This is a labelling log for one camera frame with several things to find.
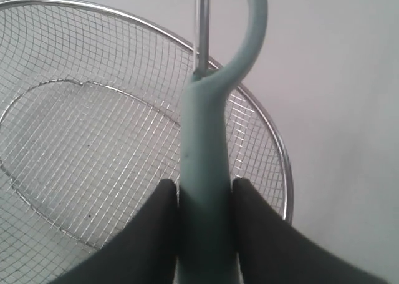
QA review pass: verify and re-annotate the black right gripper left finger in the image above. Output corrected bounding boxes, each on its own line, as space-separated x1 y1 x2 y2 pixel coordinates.
53 179 178 283

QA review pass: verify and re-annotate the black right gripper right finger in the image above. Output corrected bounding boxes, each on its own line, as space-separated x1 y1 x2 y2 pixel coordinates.
232 178 386 283

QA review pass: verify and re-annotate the teal handled peeler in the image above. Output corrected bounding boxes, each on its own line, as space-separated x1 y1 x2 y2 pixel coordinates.
178 0 267 283

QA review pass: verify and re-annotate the oval wire mesh basket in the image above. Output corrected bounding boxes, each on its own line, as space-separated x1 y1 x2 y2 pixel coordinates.
0 0 294 275

